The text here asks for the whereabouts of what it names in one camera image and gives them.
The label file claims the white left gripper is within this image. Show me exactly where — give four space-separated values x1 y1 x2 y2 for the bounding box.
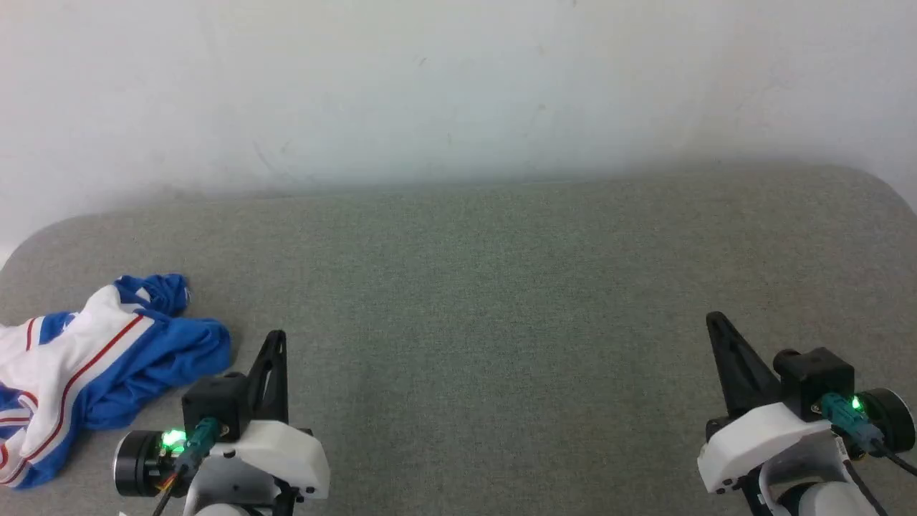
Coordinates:
204 330 331 502

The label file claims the teal plug cable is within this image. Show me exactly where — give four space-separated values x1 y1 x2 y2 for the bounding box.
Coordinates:
150 418 221 516
819 392 917 475

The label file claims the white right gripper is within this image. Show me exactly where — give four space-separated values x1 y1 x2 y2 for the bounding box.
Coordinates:
697 311 837 495

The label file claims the right teal plug cable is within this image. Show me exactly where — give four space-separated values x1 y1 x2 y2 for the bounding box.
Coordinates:
819 392 917 475

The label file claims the grey fabric sofa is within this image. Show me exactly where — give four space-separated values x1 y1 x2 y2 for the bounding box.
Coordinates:
0 163 917 516

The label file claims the blue white basketball jersey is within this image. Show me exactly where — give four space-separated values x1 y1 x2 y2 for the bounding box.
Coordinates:
0 273 233 491

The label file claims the left teal plug cable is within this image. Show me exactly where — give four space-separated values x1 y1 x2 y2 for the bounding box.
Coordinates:
150 418 221 516

